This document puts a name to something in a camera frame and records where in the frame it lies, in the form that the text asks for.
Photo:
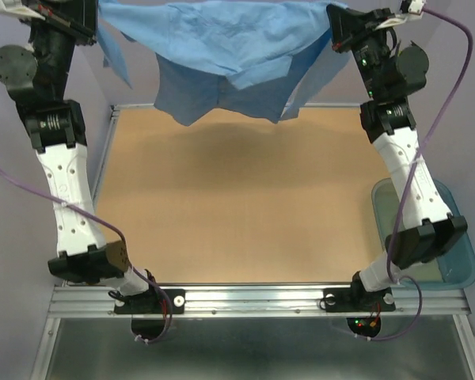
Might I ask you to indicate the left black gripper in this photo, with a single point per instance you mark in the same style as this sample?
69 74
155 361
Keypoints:
77 18

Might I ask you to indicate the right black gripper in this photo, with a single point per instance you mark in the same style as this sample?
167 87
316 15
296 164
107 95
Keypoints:
351 27

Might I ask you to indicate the blue long sleeve shirt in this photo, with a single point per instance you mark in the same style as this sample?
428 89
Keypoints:
264 60

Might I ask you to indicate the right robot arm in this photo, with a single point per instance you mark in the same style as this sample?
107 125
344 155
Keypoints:
425 227

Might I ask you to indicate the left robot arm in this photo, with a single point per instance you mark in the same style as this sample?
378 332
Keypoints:
35 77

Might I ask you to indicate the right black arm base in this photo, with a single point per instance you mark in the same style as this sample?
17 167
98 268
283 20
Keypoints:
364 310

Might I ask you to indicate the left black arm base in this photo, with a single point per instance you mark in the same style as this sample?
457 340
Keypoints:
151 312

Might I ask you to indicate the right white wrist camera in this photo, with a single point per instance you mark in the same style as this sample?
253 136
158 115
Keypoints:
409 10

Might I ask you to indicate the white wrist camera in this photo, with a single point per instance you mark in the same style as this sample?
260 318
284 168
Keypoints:
18 10
409 10

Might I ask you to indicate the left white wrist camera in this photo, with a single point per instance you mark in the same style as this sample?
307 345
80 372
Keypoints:
18 10

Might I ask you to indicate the aluminium mounting rail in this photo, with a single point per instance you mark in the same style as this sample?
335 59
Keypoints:
252 332

